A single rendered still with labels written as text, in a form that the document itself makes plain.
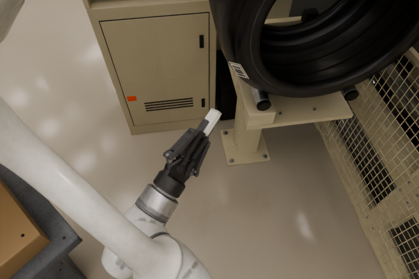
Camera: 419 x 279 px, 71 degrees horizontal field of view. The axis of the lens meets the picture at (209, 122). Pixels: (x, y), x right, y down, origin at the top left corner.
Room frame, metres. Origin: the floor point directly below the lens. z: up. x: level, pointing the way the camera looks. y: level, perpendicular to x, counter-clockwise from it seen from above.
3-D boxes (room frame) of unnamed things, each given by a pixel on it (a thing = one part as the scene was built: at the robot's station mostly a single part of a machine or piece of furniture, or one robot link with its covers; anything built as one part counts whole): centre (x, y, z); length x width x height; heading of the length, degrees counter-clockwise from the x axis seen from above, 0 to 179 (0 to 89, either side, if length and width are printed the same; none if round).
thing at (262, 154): (1.03, -0.22, 0.01); 0.27 x 0.27 x 0.02; 8
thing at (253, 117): (0.76, -0.14, 0.83); 0.36 x 0.09 x 0.06; 8
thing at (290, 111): (0.78, -0.28, 0.80); 0.37 x 0.36 x 0.02; 98
